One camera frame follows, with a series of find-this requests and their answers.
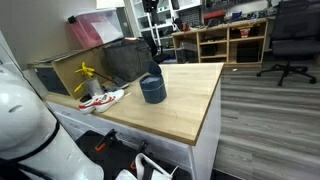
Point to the dark grey lidded container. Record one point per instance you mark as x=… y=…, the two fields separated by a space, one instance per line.
x=152 y=90

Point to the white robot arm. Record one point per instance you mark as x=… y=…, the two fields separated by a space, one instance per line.
x=26 y=120

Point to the dark grey fabric bin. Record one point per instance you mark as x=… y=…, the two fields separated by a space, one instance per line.
x=126 y=60

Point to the white red sneaker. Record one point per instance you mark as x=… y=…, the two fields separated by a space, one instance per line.
x=87 y=106
x=111 y=97

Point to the silver metal cylinder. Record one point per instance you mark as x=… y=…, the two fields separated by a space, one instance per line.
x=93 y=87

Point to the orange black clamp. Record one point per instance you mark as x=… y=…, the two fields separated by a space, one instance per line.
x=138 y=155
x=105 y=140

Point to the black perforated board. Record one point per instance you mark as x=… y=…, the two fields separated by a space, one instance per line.
x=116 y=160

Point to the wooden shelf unit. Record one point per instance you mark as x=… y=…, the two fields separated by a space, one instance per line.
x=230 y=40

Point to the red black toolbox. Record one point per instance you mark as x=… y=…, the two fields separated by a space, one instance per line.
x=214 y=18

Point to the clear red storage bin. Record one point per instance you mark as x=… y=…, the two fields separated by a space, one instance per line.
x=95 y=28

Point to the large cardboard box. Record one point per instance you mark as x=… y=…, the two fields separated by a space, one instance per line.
x=66 y=71

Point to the black office chair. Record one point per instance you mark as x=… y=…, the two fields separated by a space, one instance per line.
x=293 y=36

